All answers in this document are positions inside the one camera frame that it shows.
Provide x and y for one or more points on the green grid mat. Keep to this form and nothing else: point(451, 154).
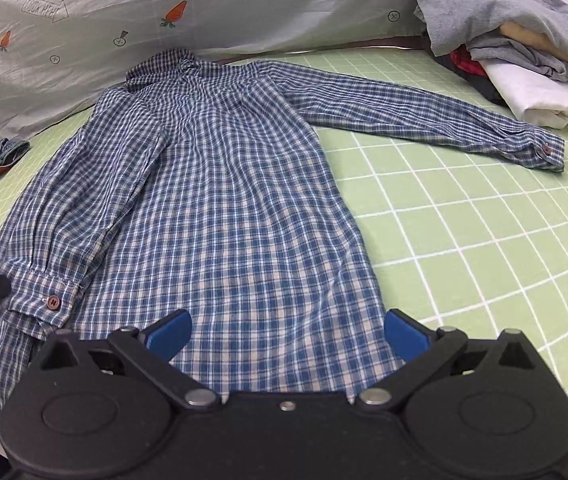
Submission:
point(464, 210)

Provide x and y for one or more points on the blue plaid shirt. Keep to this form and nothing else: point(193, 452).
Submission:
point(223, 210)

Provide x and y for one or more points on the red garment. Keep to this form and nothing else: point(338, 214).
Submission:
point(466, 62)

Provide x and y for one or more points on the crumpled grey garment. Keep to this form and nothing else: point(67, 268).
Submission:
point(524, 57)

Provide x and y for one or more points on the beige garment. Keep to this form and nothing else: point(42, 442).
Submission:
point(524, 32)

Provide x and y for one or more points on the folded white cloth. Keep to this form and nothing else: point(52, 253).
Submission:
point(534, 95)

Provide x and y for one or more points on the black garment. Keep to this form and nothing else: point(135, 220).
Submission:
point(489, 87)

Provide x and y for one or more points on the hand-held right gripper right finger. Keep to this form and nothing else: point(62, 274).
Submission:
point(406, 337)

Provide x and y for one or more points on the light grey t-shirt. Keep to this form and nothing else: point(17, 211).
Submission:
point(489, 5)

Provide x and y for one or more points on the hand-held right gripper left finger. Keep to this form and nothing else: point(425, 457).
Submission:
point(168, 335)

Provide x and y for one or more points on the carrot-printed pale sheet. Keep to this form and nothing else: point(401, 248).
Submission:
point(213, 5)

